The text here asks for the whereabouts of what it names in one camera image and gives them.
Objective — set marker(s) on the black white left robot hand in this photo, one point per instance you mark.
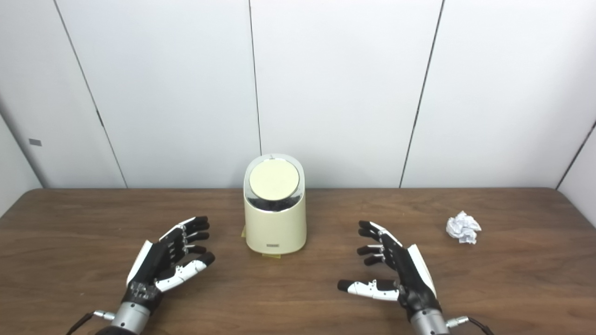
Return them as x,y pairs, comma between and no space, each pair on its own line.
158,258

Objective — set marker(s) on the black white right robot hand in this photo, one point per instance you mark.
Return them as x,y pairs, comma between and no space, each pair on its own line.
412,274

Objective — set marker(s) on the white paper ball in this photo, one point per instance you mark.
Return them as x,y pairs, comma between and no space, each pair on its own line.
462,227

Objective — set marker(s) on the cream-colored bin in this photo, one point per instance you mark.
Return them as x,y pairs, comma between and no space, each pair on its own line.
274,228

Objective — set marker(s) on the round cream bin lid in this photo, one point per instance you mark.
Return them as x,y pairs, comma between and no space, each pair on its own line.
274,179

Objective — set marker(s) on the yellow tape strip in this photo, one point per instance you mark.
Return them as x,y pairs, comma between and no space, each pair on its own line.
271,256

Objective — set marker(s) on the small grey wall label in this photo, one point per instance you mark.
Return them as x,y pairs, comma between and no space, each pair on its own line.
35,142

